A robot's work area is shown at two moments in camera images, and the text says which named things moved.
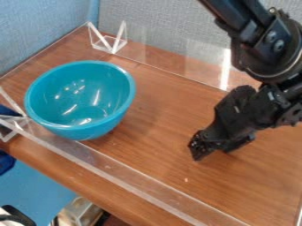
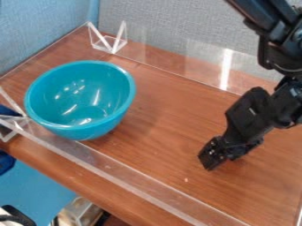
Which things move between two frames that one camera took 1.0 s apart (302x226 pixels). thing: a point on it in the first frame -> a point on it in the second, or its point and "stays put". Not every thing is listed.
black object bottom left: x=16 y=215 stays put
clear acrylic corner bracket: x=106 y=42 stays put
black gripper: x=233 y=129 -> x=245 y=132
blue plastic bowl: x=78 y=99 stays put
